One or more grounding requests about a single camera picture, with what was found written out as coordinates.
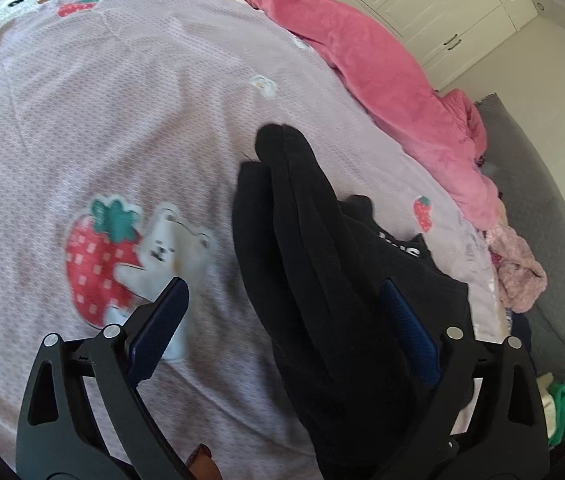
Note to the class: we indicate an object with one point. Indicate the pink quilt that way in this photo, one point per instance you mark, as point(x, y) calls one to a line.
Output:
point(362, 60)

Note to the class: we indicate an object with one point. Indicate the white wardrobe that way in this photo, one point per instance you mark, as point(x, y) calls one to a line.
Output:
point(412, 0)

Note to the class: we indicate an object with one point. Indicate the person's left hand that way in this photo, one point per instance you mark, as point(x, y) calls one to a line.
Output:
point(205, 465)

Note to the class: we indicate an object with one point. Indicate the pink patterned cloth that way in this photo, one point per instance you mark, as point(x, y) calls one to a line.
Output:
point(517, 270)

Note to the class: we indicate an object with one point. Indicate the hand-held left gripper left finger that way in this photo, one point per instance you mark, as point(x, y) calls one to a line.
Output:
point(157, 332)

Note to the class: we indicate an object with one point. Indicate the green cloth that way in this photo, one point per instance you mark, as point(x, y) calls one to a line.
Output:
point(560, 410)

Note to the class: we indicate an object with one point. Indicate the light purple strawberry bed sheet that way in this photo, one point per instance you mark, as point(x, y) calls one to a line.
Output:
point(112, 135)

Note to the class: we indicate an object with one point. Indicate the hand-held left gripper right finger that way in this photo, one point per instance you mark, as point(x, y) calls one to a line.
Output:
point(412, 332)

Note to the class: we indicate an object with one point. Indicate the black printed t-shirt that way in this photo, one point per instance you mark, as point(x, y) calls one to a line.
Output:
point(312, 260)

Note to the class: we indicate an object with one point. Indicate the white cloth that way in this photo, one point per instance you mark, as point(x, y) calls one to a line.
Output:
point(546, 400)

